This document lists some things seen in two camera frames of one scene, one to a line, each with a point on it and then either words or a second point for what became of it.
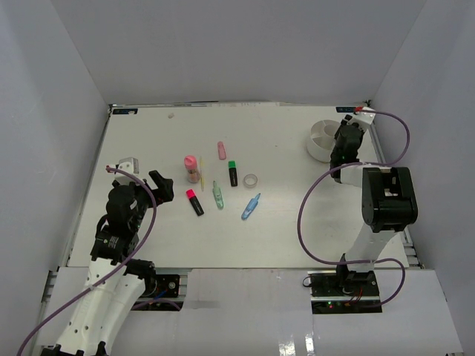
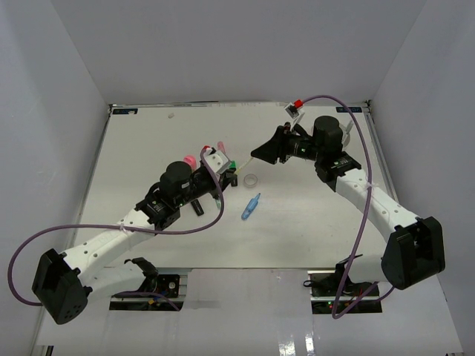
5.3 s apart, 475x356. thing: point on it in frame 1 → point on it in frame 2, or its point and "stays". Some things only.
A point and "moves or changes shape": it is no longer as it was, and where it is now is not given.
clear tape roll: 250,180 stays
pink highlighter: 222,150 stays
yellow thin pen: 202,173 moves or changes shape
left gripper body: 145,202 → 202,184
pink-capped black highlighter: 192,197 stays
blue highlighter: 250,207 stays
